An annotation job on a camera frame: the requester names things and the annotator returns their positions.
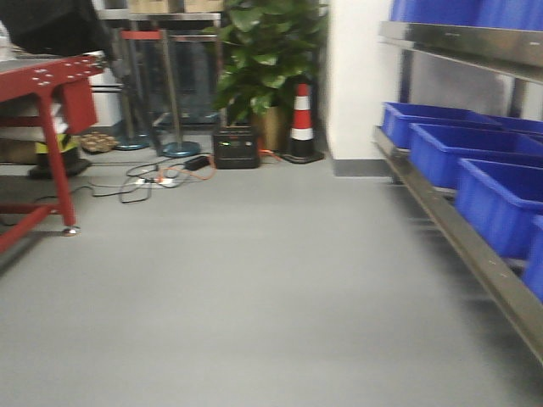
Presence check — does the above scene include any orange white traffic cone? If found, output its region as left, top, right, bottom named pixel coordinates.
left=281, top=83, right=324, bottom=164

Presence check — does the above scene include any black power station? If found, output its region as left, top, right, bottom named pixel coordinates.
left=212, top=125, right=260, bottom=170

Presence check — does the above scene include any black power adapter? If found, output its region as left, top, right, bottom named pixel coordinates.
left=183, top=155, right=210, bottom=171

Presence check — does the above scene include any white power strip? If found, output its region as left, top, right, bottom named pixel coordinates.
left=132, top=177, right=176, bottom=188

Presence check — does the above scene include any blue bin lower left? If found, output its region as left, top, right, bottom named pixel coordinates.
left=381, top=102, right=502, bottom=149

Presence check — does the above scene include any green potted plant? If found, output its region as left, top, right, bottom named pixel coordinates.
left=213, top=1, right=328, bottom=151

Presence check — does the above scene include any blue bin lower centre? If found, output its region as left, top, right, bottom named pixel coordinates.
left=409, top=124, right=542, bottom=189

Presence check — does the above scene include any blue bin lower right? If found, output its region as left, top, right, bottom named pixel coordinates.
left=455, top=159, right=542, bottom=259

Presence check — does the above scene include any red metal table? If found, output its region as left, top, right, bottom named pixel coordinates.
left=1, top=54, right=103, bottom=252

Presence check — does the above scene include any blue bin on upper shelf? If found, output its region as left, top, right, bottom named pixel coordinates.
left=389, top=0, right=542, bottom=31

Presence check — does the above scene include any stanchion post blue base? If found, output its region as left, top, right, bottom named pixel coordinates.
left=160, top=31, right=202, bottom=159

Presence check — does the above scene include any orange cable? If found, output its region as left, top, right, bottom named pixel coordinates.
left=153, top=148, right=283, bottom=185

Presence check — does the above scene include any black cable on floor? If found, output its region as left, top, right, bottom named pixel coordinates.
left=33, top=162, right=192, bottom=204

